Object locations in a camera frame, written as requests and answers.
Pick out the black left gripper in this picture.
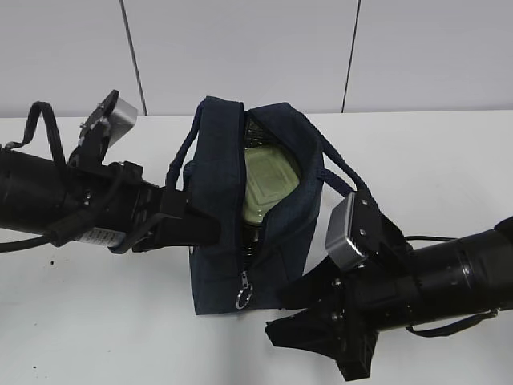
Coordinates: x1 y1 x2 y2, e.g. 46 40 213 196
47 139 221 253

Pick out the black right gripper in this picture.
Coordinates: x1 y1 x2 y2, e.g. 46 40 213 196
265 232 416 381

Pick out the navy blue lunch bag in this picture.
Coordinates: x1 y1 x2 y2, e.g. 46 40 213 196
167 96 366 315

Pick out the green lidded glass container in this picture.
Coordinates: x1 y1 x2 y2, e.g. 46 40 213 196
242 144 300 226

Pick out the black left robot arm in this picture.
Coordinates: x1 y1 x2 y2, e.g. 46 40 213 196
1 148 221 254

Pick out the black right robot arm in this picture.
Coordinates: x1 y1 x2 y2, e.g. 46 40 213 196
265 219 512 381

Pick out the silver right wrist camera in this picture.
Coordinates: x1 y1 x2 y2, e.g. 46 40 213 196
325 190 383 272

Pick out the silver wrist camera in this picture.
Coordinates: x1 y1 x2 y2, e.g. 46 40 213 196
78 89 139 161
325 190 383 272

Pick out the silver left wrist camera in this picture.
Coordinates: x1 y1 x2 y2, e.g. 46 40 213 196
78 89 139 161

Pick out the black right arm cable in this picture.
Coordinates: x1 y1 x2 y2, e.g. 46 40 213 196
404 234 502 337

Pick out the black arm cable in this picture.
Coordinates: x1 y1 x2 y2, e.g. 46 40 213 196
404 234 502 337
0 100 69 169

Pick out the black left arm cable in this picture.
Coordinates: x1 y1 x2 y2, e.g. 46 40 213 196
0 100 69 169

